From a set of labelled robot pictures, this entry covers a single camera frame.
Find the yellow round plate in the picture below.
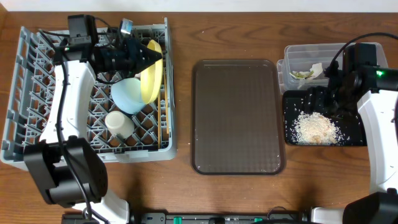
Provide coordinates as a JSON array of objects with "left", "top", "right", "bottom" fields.
[{"left": 141, "top": 40, "right": 164, "bottom": 104}]

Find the light blue small plate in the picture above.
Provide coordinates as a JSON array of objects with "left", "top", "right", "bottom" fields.
[{"left": 111, "top": 78, "right": 146, "bottom": 114}]

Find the wooden chopstick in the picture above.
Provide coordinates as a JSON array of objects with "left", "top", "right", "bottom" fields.
[
  {"left": 157, "top": 90, "right": 162, "bottom": 149},
  {"left": 164, "top": 72, "right": 170, "bottom": 134}
]

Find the green snack wrapper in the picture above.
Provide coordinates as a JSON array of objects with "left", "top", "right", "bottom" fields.
[{"left": 290, "top": 71, "right": 313, "bottom": 80}]

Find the pale green plastic cup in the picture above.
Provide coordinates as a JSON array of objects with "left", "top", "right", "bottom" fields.
[{"left": 105, "top": 111, "right": 135, "bottom": 139}]

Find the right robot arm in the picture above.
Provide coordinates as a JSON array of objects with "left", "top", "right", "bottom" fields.
[{"left": 304, "top": 40, "right": 397, "bottom": 223}]

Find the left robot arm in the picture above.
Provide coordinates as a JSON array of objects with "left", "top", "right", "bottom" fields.
[{"left": 24, "top": 36, "right": 163, "bottom": 223}]

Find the black rectangular waste tray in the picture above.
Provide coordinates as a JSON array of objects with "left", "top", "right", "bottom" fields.
[{"left": 282, "top": 90, "right": 367, "bottom": 146}]

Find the clear plastic waste bin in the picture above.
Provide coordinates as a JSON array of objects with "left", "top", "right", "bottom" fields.
[{"left": 276, "top": 42, "right": 391, "bottom": 95}]

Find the grey plastic dishwasher rack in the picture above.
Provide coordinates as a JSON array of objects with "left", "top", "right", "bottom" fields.
[{"left": 1, "top": 22, "right": 177, "bottom": 170}]

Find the spilled rice pile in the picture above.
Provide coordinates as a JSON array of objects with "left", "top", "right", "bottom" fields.
[{"left": 291, "top": 112, "right": 344, "bottom": 145}]

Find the dark brown serving tray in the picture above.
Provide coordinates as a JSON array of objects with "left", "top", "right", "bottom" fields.
[{"left": 191, "top": 59, "right": 286, "bottom": 175}]

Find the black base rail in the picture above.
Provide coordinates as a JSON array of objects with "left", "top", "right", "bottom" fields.
[{"left": 61, "top": 207, "right": 315, "bottom": 224}]

